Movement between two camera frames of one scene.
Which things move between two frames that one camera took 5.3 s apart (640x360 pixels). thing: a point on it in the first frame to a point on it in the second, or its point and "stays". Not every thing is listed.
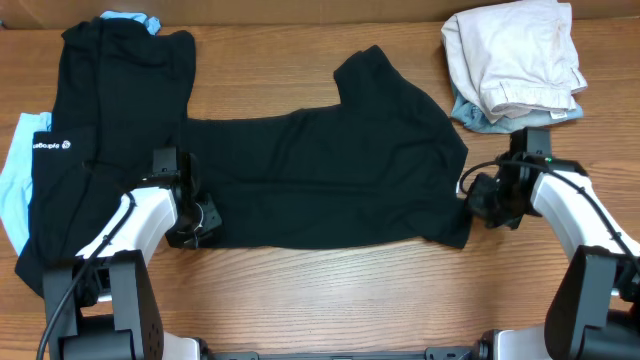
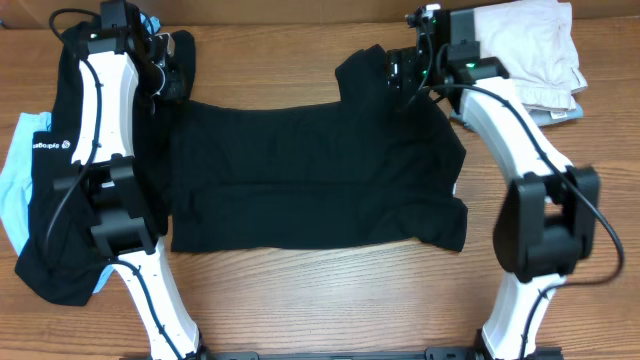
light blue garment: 16,177 stays
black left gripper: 205,223 to 176,80
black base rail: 429,354 stays
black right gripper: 477,205 to 405,69
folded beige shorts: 516,59 stays
